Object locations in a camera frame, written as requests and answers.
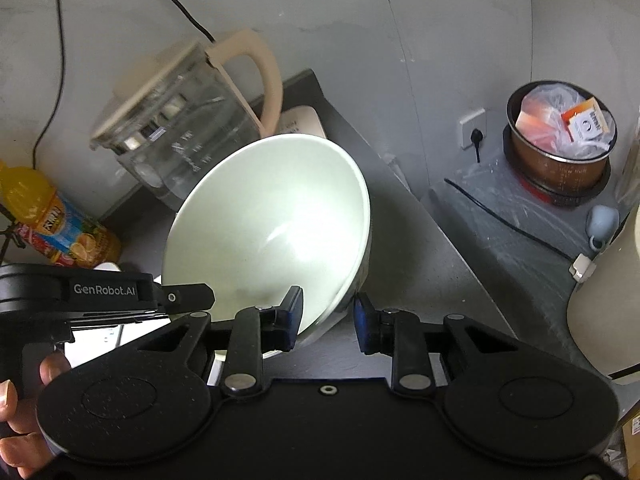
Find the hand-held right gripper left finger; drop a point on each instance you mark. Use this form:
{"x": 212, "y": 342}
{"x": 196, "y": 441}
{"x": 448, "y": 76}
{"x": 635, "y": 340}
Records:
{"x": 295, "y": 310}

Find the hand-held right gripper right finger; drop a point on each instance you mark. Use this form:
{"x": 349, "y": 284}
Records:
{"x": 362, "y": 321}

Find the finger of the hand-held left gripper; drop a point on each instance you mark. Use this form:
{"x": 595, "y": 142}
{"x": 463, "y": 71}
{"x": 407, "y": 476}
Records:
{"x": 187, "y": 297}

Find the person's left hand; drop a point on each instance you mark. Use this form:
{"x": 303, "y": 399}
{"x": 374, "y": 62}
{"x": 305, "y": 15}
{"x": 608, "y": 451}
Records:
{"x": 22, "y": 455}

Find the beige kettle base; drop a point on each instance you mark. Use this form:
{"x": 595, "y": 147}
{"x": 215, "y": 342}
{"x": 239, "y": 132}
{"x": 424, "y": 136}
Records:
{"x": 305, "y": 120}

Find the black power plug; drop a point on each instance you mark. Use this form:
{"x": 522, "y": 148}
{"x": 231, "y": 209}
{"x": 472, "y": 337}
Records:
{"x": 476, "y": 142}

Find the brown trash bin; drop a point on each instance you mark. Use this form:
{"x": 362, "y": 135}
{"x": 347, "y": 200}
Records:
{"x": 560, "y": 172}

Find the cream rice cooker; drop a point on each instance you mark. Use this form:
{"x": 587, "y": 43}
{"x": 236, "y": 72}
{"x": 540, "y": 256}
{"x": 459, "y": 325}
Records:
{"x": 610, "y": 310}

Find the light blue cup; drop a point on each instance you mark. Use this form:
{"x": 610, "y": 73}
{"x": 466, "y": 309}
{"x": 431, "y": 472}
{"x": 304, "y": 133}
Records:
{"x": 602, "y": 222}

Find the clear plastic bags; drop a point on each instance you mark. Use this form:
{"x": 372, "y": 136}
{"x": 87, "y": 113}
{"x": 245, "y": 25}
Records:
{"x": 550, "y": 105}

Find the cardboard box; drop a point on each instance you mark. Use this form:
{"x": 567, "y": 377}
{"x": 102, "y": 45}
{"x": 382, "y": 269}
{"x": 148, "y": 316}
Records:
{"x": 631, "y": 430}

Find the orange and white packet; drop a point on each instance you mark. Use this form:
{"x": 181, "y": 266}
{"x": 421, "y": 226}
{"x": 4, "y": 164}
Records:
{"x": 590, "y": 122}

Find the white wall socket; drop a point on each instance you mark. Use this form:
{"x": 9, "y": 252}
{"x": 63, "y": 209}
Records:
{"x": 470, "y": 120}

